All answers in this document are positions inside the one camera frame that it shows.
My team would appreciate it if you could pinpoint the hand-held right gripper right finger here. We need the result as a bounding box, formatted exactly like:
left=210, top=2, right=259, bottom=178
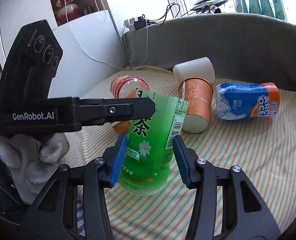
left=173, top=135, right=281, bottom=240

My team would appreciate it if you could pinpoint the green tea bottle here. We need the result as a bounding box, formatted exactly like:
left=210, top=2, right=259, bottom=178
left=118, top=90, right=190, bottom=196

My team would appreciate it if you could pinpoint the striped bed sheet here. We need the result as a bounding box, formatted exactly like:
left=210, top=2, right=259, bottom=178
left=61, top=65, right=296, bottom=240

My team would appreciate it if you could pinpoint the red ceramic vase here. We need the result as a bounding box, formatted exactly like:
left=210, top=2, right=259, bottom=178
left=54, top=0, right=80, bottom=23

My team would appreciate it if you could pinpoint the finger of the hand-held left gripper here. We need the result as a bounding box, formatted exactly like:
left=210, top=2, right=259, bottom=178
left=79, top=97, right=156, bottom=127

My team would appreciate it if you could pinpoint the ring light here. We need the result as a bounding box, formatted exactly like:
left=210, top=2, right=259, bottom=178
left=192, top=0, right=230, bottom=12

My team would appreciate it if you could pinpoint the white plastic cup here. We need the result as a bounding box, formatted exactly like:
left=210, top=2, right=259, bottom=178
left=173, top=57, right=216, bottom=84

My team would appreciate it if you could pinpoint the grey padded headboard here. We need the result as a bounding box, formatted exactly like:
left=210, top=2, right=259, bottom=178
left=122, top=13, right=296, bottom=93

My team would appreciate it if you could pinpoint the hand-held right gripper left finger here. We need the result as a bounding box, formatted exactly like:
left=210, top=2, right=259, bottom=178
left=18, top=133, right=128, bottom=240

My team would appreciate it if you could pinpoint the orange paper cup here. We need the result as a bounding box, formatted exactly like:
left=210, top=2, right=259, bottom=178
left=178, top=77, right=214, bottom=133

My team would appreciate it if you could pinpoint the white power strip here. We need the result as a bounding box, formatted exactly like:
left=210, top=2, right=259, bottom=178
left=124, top=17, right=138, bottom=32

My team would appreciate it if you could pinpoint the thin white cable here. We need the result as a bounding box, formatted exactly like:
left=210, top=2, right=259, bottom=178
left=61, top=0, right=129, bottom=70

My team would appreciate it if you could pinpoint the blue and orange bottle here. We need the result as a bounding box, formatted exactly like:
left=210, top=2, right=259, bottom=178
left=215, top=82, right=280, bottom=122

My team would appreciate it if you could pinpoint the white cabinet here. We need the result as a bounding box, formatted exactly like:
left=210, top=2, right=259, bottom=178
left=0, top=0, right=129, bottom=101

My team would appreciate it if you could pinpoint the person's left hand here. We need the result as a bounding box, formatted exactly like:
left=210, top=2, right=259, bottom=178
left=0, top=131, right=70, bottom=204

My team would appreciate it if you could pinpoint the black charger plug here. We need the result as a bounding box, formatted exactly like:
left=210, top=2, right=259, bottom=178
left=134, top=17, right=151, bottom=30

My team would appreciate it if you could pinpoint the pink drink bottle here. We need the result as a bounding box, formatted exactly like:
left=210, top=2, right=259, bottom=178
left=110, top=75, right=151, bottom=99

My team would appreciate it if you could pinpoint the black cable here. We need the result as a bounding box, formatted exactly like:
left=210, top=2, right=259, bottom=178
left=145, top=3, right=196, bottom=27

